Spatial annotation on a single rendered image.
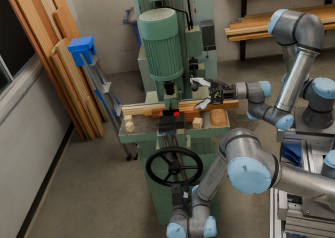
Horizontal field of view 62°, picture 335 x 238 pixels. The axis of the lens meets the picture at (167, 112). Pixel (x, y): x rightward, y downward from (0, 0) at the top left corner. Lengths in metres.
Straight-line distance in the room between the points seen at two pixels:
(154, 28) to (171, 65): 0.20
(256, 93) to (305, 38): 0.29
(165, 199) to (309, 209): 0.95
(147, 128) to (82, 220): 1.14
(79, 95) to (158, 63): 1.53
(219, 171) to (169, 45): 0.61
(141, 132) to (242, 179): 0.79
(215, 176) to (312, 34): 0.67
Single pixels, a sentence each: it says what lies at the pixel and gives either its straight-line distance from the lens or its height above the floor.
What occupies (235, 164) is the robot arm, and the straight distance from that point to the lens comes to 0.85.
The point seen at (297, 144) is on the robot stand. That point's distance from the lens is 1.73.
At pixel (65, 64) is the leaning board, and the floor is 0.87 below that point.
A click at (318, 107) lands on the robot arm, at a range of 1.59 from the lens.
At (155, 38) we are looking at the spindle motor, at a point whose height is 1.39.
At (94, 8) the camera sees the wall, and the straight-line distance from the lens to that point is 3.82.
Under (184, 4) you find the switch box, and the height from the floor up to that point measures 1.42.
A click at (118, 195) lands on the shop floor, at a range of 2.44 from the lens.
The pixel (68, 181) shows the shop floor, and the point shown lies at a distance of 2.74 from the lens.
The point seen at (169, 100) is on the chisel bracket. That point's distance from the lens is 1.49.
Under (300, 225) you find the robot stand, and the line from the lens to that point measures 1.43.
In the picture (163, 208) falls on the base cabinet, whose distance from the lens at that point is 2.01.
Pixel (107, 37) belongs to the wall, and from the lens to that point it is 3.92.
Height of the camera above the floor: 1.87
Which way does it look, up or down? 37 degrees down
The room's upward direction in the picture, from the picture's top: 10 degrees counter-clockwise
